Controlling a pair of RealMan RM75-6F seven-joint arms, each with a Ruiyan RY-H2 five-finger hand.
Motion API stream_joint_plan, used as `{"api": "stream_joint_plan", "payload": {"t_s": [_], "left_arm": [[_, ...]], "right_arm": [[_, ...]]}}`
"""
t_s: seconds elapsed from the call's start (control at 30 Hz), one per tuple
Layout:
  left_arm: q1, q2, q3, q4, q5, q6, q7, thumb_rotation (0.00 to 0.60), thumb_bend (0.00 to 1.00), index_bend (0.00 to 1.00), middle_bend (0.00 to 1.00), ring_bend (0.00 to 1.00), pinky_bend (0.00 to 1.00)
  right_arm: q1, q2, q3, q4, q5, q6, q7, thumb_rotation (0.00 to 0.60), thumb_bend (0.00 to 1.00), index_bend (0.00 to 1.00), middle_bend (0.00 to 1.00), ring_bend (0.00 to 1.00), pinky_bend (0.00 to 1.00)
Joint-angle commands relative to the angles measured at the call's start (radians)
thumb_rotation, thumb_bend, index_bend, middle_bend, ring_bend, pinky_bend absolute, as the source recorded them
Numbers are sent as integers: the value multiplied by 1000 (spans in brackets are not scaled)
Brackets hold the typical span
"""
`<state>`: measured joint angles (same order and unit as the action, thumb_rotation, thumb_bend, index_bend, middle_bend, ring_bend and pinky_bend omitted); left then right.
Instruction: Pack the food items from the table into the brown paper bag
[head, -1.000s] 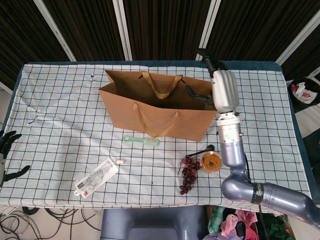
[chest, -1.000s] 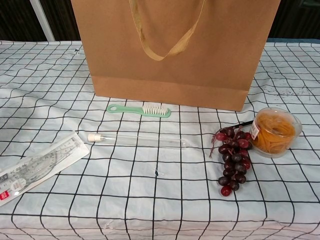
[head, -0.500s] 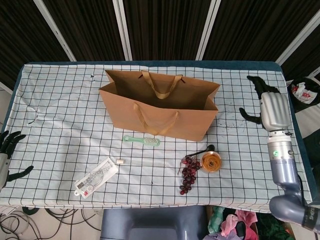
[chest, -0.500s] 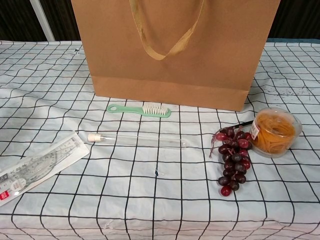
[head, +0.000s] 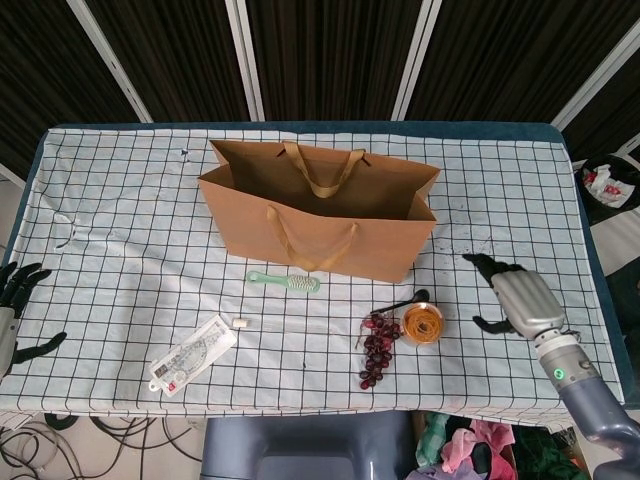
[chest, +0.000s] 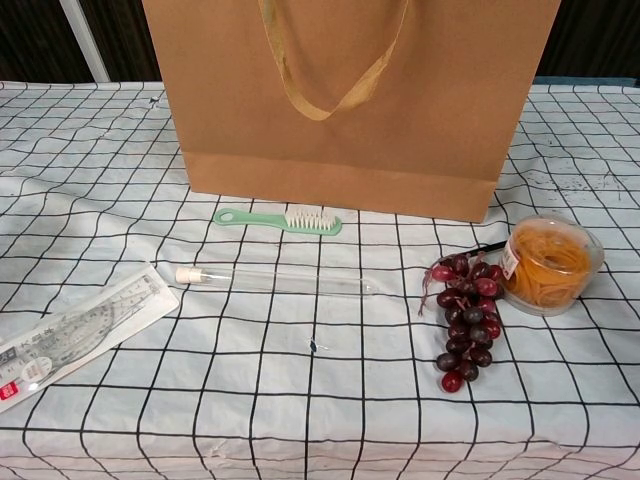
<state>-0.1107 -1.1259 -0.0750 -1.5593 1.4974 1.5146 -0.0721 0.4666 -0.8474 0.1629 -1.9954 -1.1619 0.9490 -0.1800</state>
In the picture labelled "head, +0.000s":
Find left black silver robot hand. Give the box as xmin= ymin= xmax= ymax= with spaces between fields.
xmin=0 ymin=262 xmax=69 ymax=381

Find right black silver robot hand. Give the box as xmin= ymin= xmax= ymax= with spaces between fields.
xmin=462 ymin=252 xmax=566 ymax=341

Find clear tub of rubber bands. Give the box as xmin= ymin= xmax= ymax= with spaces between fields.
xmin=399 ymin=301 xmax=445 ymax=347

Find dark red grape bunch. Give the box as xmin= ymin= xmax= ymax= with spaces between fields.
xmin=355 ymin=313 xmax=404 ymax=390

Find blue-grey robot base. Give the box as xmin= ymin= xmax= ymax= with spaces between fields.
xmin=199 ymin=410 xmax=419 ymax=480

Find brown paper bag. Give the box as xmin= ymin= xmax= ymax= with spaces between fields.
xmin=197 ymin=138 xmax=442 ymax=284

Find black plastic spoon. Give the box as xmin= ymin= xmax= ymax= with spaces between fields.
xmin=369 ymin=288 xmax=432 ymax=316

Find pile of colourful clothes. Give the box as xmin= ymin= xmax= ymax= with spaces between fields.
xmin=409 ymin=412 xmax=584 ymax=480

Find black-lined trash bin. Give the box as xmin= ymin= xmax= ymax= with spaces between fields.
xmin=574 ymin=153 xmax=640 ymax=226

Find white black-checked tablecloth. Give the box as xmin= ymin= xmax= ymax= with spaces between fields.
xmin=0 ymin=127 xmax=626 ymax=434

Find packaged ruler set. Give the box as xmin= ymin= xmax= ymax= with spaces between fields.
xmin=147 ymin=313 xmax=239 ymax=399

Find glass test tube with cork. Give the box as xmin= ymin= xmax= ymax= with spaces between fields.
xmin=232 ymin=315 xmax=329 ymax=332

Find dark blue table pad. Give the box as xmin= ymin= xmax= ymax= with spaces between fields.
xmin=0 ymin=119 xmax=632 ymax=406

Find green brush white bristles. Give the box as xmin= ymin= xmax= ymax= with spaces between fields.
xmin=245 ymin=269 xmax=321 ymax=296

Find tangled black floor cables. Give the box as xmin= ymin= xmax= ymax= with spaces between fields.
xmin=0 ymin=413 xmax=202 ymax=480

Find white partition frame post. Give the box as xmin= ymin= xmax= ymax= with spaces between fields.
xmin=552 ymin=22 xmax=640 ymax=127
xmin=392 ymin=0 xmax=444 ymax=121
xmin=224 ymin=0 xmax=266 ymax=121
xmin=67 ymin=0 xmax=154 ymax=124

